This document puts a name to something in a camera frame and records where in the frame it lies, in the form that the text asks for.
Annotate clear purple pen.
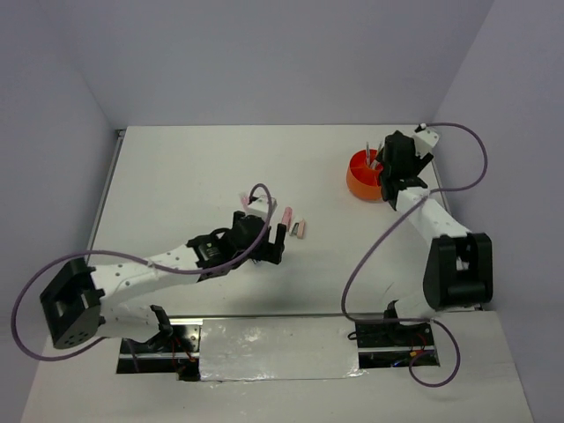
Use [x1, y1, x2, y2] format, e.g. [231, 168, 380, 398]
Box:
[365, 142, 371, 167]

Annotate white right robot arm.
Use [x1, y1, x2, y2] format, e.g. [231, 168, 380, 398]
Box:
[376, 126, 494, 345]

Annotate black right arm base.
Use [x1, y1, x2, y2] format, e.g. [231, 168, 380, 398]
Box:
[347, 322, 439, 369]

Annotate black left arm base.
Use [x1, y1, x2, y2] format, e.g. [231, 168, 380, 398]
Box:
[115, 306, 202, 382]

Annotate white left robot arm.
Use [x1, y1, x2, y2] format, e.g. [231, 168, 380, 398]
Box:
[40, 211, 286, 352]

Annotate orange round organizer container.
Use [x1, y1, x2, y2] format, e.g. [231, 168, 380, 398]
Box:
[345, 148, 382, 202]

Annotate silver foil sheet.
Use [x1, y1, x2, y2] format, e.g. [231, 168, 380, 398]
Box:
[199, 317, 362, 382]

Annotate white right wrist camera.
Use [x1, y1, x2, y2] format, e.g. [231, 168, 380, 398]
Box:
[412, 123, 440, 158]

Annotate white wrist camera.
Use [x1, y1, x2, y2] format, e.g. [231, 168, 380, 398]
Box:
[412, 123, 440, 158]
[244, 196, 278, 221]

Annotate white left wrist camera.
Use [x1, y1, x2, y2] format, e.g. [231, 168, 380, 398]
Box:
[244, 196, 278, 221]

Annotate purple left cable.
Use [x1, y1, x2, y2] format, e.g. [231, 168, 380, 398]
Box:
[11, 183, 273, 371]

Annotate purple cable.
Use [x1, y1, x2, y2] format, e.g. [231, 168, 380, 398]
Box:
[342, 122, 488, 388]
[11, 183, 273, 371]

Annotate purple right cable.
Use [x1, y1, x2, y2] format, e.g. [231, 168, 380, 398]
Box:
[342, 122, 488, 388]

